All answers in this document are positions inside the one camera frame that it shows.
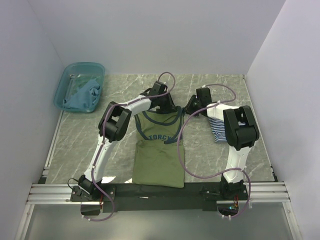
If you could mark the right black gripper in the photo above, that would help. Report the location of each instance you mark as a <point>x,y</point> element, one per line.
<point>188,108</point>

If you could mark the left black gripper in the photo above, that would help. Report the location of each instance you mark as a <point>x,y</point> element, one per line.
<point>170,107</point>

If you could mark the blue white striped tank top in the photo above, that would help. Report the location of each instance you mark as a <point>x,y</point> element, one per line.
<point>218,130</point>

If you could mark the olive green tank top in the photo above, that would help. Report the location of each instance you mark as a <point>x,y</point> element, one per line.
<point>157,153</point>

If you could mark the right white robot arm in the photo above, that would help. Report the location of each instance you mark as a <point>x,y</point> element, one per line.
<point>241,133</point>

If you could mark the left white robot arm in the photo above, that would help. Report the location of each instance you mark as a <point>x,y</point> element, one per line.
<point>113,127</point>

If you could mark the blue tank top in basket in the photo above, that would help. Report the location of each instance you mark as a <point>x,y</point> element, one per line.
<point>85,99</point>

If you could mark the teal plastic laundry basket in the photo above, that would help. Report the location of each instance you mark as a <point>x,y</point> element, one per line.
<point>76,75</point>

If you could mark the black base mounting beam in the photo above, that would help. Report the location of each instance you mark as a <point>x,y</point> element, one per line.
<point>134,197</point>

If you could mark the aluminium extrusion frame rail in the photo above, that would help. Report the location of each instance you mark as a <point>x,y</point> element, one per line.
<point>50,215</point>

